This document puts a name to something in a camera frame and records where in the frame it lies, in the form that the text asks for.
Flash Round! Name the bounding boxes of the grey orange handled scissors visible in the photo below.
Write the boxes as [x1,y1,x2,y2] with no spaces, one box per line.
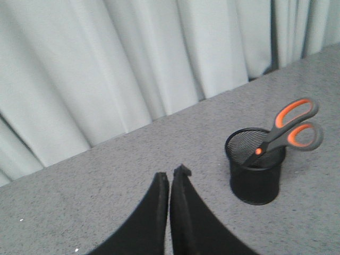
[242,97,324,167]

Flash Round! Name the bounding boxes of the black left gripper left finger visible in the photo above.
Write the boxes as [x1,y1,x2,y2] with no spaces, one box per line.
[89,172,169,255]

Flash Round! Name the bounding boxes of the black mesh pen bucket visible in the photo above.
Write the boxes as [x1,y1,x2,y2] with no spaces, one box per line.
[225,127,286,205]

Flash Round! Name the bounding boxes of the light grey curtain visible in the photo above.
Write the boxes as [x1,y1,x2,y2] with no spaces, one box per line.
[1,1,339,185]

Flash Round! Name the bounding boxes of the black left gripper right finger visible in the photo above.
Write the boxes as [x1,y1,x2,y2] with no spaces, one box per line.
[169,165,256,254]

